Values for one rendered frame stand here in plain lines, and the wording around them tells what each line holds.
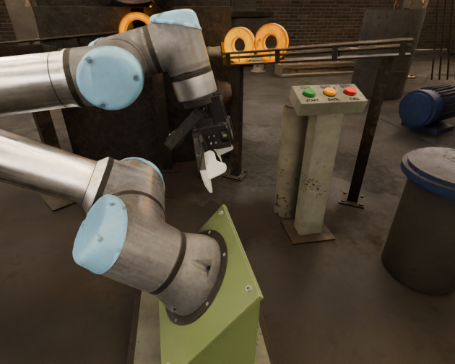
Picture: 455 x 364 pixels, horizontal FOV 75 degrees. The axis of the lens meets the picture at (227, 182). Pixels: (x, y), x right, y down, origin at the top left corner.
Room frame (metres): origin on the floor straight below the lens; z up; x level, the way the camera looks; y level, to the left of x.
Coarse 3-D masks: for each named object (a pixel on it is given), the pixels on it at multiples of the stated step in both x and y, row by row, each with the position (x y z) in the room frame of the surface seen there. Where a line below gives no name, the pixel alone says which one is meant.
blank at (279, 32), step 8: (272, 24) 1.48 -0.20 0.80; (256, 32) 1.52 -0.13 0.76; (264, 32) 1.50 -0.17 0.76; (272, 32) 1.48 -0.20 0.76; (280, 32) 1.47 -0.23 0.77; (256, 40) 1.51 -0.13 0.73; (264, 40) 1.52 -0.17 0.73; (280, 40) 1.47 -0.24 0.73; (288, 40) 1.48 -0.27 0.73; (256, 48) 1.51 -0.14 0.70; (264, 48) 1.50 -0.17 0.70; (272, 56) 1.48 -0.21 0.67; (280, 56) 1.47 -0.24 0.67
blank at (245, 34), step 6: (234, 30) 1.56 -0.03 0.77; (240, 30) 1.55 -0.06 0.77; (246, 30) 1.54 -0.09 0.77; (228, 36) 1.58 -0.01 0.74; (234, 36) 1.56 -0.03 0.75; (240, 36) 1.55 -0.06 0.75; (246, 36) 1.54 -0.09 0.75; (252, 36) 1.53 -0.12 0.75; (228, 42) 1.58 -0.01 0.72; (234, 42) 1.59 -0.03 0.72; (246, 42) 1.54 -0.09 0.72; (252, 42) 1.52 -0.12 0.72; (228, 48) 1.58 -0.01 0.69; (234, 48) 1.58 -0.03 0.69; (246, 48) 1.54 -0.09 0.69; (252, 48) 1.52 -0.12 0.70; (234, 54) 1.56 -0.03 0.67; (240, 54) 1.55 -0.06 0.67; (246, 54) 1.54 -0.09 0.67; (252, 54) 1.54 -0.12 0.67; (234, 60) 1.56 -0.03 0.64; (240, 60) 1.55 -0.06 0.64; (246, 60) 1.54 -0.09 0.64
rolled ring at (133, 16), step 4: (132, 12) 1.65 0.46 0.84; (136, 12) 1.65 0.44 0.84; (140, 12) 1.65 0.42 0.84; (128, 16) 1.64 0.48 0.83; (132, 16) 1.64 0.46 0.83; (136, 16) 1.65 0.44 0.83; (140, 16) 1.65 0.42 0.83; (144, 16) 1.65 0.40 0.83; (148, 16) 1.68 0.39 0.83; (124, 20) 1.64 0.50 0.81; (128, 20) 1.64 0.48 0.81; (132, 20) 1.65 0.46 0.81; (144, 20) 1.65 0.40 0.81; (148, 20) 1.65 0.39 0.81; (120, 24) 1.63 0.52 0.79; (124, 24) 1.64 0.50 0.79; (128, 24) 1.64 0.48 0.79; (148, 24) 1.65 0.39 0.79; (120, 28) 1.63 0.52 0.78; (124, 28) 1.64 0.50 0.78; (120, 32) 1.63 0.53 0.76
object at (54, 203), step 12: (0, 48) 1.36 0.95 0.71; (12, 48) 1.39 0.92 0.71; (24, 48) 1.42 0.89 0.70; (36, 48) 1.46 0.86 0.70; (48, 48) 1.41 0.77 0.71; (36, 120) 1.30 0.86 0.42; (48, 120) 1.32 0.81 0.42; (48, 132) 1.31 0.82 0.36; (48, 144) 1.30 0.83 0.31; (48, 204) 1.24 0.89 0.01; (60, 204) 1.24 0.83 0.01
